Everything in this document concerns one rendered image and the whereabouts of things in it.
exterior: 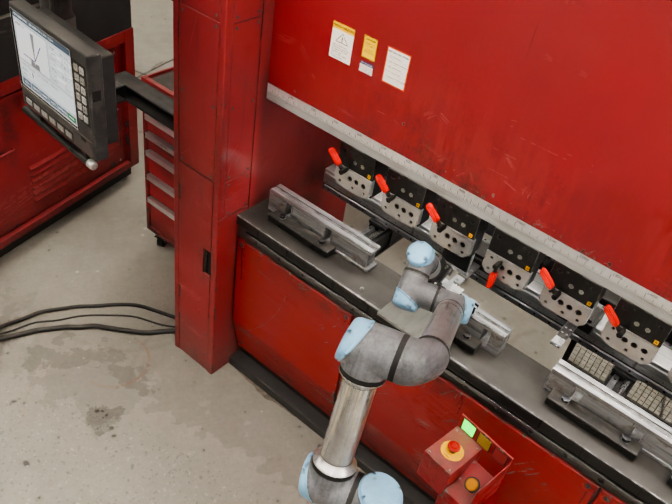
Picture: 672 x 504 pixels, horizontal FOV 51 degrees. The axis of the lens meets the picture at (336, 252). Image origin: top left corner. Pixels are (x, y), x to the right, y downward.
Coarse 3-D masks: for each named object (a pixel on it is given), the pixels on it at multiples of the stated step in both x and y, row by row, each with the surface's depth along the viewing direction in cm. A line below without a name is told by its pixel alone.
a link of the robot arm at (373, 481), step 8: (360, 472) 181; (376, 472) 179; (360, 480) 178; (368, 480) 177; (376, 480) 177; (384, 480) 178; (392, 480) 178; (352, 488) 176; (360, 488) 175; (368, 488) 175; (376, 488) 176; (384, 488) 176; (392, 488) 177; (400, 488) 179; (352, 496) 175; (360, 496) 174; (368, 496) 173; (376, 496) 174; (384, 496) 174; (392, 496) 175; (400, 496) 176
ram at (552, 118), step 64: (320, 0) 216; (384, 0) 201; (448, 0) 188; (512, 0) 177; (576, 0) 167; (640, 0) 158; (320, 64) 227; (448, 64) 197; (512, 64) 184; (576, 64) 173; (640, 64) 164; (320, 128) 239; (384, 128) 221; (448, 128) 206; (512, 128) 192; (576, 128) 180; (640, 128) 170; (448, 192) 216; (512, 192) 201; (576, 192) 188; (640, 192) 177; (640, 256) 184
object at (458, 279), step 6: (480, 246) 252; (486, 246) 253; (480, 252) 250; (474, 258) 249; (480, 258) 249; (474, 264) 249; (480, 264) 249; (474, 270) 246; (456, 276) 242; (462, 276) 243; (468, 276) 243; (456, 282) 240; (462, 282) 241
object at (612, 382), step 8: (616, 368) 237; (608, 376) 239; (616, 376) 237; (624, 376) 236; (632, 376) 235; (608, 384) 234; (616, 384) 237; (624, 384) 234; (632, 384) 238; (616, 392) 234; (624, 392) 235
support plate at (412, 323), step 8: (392, 304) 228; (384, 312) 225; (392, 312) 225; (400, 312) 226; (408, 312) 226; (416, 312) 227; (424, 312) 227; (432, 312) 228; (392, 320) 222; (400, 320) 223; (408, 320) 223; (416, 320) 224; (424, 320) 224; (400, 328) 220; (408, 328) 221; (416, 328) 221; (424, 328) 222; (416, 336) 218
